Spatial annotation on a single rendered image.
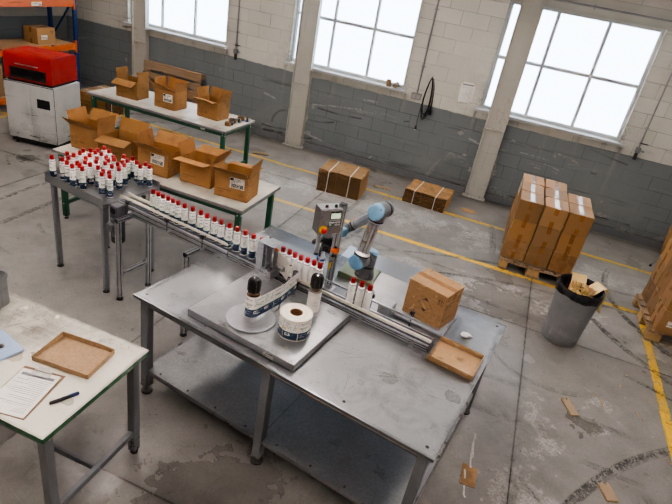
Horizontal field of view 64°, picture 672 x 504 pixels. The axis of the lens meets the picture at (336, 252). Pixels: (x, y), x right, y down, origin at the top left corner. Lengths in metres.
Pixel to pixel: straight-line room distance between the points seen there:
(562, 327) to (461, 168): 3.97
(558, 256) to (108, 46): 8.69
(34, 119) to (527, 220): 6.51
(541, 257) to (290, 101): 4.91
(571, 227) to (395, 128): 3.53
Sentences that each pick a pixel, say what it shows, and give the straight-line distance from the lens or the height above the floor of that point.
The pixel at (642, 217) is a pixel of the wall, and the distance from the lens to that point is 9.10.
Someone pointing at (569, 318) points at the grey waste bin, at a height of 0.34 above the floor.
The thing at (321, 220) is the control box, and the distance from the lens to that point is 3.58.
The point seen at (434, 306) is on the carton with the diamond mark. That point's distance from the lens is 3.68.
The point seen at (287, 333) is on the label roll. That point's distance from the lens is 3.27.
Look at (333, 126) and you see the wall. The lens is 9.30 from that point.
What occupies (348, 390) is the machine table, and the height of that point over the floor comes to 0.83.
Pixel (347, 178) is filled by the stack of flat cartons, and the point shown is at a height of 0.28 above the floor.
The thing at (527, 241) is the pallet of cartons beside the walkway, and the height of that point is 0.41.
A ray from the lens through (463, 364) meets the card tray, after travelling 3.56.
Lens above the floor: 2.90
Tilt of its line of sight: 28 degrees down
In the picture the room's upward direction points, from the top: 11 degrees clockwise
